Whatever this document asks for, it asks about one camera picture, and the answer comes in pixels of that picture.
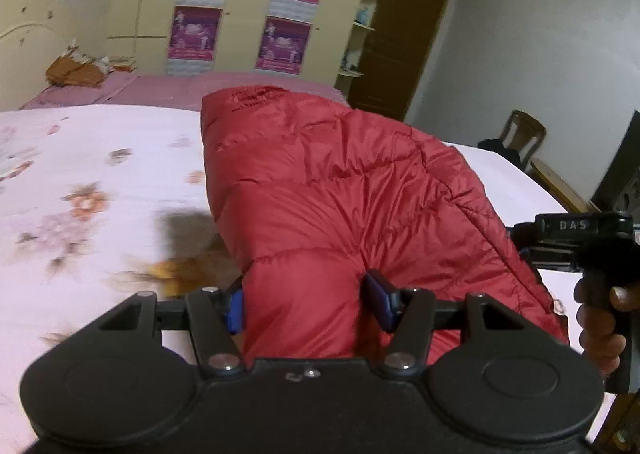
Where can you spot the red puffer jacket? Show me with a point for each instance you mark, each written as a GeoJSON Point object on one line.
{"type": "Point", "coordinates": [350, 184]}

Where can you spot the cream corner shelf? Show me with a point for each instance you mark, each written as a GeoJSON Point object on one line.
{"type": "Point", "coordinates": [357, 54]}

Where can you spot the pink checked bed sheet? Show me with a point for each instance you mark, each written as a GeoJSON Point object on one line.
{"type": "Point", "coordinates": [150, 89]}

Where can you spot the floral white bed sheet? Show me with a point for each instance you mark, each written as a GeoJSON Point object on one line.
{"type": "Point", "coordinates": [100, 159]}

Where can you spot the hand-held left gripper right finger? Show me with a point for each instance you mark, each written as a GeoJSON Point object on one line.
{"type": "Point", "coordinates": [380, 299]}

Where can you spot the person's right hand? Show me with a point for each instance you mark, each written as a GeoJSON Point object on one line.
{"type": "Point", "coordinates": [595, 334]}

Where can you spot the wooden chair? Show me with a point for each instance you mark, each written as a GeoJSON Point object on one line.
{"type": "Point", "coordinates": [527, 132]}

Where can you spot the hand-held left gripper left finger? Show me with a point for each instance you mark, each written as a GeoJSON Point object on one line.
{"type": "Point", "coordinates": [235, 311]}

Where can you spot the cream bed headboard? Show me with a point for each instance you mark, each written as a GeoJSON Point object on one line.
{"type": "Point", "coordinates": [25, 34]}

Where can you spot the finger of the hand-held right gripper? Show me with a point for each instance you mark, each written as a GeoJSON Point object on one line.
{"type": "Point", "coordinates": [522, 234]}

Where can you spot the orange and white packet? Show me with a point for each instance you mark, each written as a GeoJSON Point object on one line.
{"type": "Point", "coordinates": [122, 65]}

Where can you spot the light wooden table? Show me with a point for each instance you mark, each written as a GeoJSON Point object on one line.
{"type": "Point", "coordinates": [562, 184]}

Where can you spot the brown wooden door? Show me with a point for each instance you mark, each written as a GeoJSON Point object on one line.
{"type": "Point", "coordinates": [395, 44]}

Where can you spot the dark cloth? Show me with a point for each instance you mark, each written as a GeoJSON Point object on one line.
{"type": "Point", "coordinates": [497, 149]}

